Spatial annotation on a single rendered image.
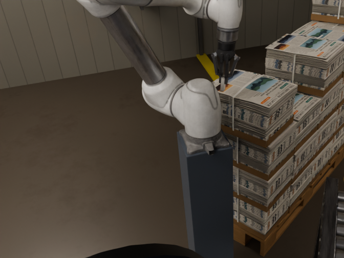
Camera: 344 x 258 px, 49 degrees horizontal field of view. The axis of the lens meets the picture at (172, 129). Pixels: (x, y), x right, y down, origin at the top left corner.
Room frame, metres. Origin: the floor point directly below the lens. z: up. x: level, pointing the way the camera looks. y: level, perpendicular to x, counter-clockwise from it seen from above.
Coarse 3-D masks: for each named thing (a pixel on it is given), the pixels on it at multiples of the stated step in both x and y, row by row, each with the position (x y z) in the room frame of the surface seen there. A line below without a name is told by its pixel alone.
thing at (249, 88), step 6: (252, 78) 1.76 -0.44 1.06; (264, 78) 1.75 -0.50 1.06; (252, 84) 1.70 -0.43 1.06; (258, 84) 1.69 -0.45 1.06; (246, 90) 1.65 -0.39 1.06; (240, 96) 1.59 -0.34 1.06; (234, 102) 1.59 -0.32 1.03; (234, 108) 1.59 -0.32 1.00; (234, 114) 1.59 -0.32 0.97; (228, 120) 1.61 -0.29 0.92; (234, 120) 1.59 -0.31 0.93; (234, 126) 1.59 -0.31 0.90
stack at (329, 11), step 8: (312, 0) 2.56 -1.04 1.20; (320, 0) 2.52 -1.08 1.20; (328, 0) 2.49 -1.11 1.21; (336, 0) 2.45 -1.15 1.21; (312, 8) 2.56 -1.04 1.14; (320, 8) 2.52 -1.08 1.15; (328, 8) 2.48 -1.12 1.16; (336, 8) 2.45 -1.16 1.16; (336, 16) 2.44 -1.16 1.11; (336, 24) 2.44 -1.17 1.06
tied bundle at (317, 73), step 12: (276, 60) 2.09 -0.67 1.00; (288, 60) 2.04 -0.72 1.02; (300, 60) 1.99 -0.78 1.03; (312, 60) 1.94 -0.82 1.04; (324, 60) 1.89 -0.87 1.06; (336, 60) 2.00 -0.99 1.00; (276, 72) 2.09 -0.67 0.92; (288, 72) 2.04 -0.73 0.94; (300, 72) 1.99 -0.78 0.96; (312, 72) 1.93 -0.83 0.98; (324, 72) 1.89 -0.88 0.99; (336, 72) 2.01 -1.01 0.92; (300, 84) 1.98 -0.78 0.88; (312, 84) 1.93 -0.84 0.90; (324, 84) 1.89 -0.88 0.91
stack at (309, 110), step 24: (312, 96) 1.91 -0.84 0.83; (336, 96) 2.07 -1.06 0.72; (312, 120) 1.83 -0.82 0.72; (336, 120) 2.12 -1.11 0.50; (240, 144) 1.61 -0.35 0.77; (288, 144) 1.61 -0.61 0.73; (312, 144) 1.84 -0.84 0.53; (336, 144) 2.15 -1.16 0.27; (264, 168) 1.50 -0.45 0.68; (288, 168) 1.64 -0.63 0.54; (312, 168) 1.89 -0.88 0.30; (240, 192) 1.60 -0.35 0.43; (264, 192) 1.50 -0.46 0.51; (288, 192) 1.67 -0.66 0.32; (312, 192) 1.93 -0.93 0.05; (240, 216) 1.61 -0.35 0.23; (264, 216) 1.49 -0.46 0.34; (288, 216) 1.68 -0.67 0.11; (240, 240) 1.60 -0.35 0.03
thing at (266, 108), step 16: (272, 80) 1.72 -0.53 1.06; (256, 96) 1.57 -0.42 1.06; (272, 96) 1.56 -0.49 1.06; (288, 96) 1.59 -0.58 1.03; (240, 112) 1.57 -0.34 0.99; (256, 112) 1.51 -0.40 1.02; (272, 112) 1.49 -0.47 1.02; (288, 112) 1.63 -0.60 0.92; (240, 128) 1.56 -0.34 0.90; (256, 128) 1.50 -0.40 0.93; (272, 128) 1.51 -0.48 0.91
